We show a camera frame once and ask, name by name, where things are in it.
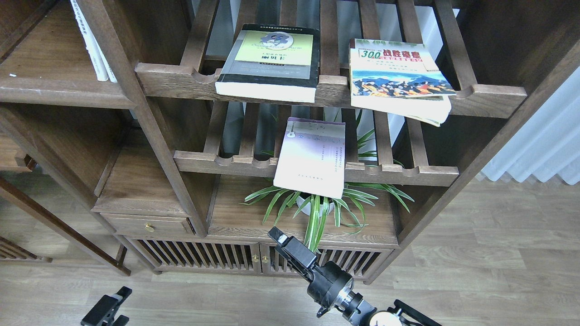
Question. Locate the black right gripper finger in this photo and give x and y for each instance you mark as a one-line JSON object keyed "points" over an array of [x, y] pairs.
{"points": [[287, 261], [283, 240]]}

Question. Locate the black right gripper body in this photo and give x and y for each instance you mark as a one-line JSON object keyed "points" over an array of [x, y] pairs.
{"points": [[329, 286]]}

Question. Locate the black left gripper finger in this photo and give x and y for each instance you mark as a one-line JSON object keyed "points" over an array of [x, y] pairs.
{"points": [[120, 321], [104, 311]]}

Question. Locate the pale purple book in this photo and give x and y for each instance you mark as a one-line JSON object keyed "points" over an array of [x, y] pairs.
{"points": [[312, 157]]}

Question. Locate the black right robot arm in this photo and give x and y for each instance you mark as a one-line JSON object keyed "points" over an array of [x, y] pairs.
{"points": [[359, 312]]}

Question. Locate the green spider plant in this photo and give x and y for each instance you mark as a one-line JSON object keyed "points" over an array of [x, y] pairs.
{"points": [[349, 209]]}

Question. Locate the white plant pot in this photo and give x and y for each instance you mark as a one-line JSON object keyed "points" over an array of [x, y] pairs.
{"points": [[303, 201]]}

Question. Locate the dark wooden bookshelf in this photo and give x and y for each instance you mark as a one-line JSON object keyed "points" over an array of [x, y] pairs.
{"points": [[160, 146]]}

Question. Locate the black and yellow book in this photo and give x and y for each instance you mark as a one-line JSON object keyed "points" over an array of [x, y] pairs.
{"points": [[272, 62]]}

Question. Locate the colourful 300 paperback book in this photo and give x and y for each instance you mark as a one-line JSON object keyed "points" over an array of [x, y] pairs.
{"points": [[398, 78]]}

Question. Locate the white book right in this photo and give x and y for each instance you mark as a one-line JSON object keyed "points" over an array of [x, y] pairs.
{"points": [[107, 66]]}

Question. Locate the white book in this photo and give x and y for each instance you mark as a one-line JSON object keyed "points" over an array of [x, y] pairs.
{"points": [[107, 66], [90, 42]]}

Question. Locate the white curtain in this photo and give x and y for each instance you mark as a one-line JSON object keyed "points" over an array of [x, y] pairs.
{"points": [[548, 144]]}

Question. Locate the white book left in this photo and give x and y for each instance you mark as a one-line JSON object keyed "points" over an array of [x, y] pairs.
{"points": [[90, 42]]}

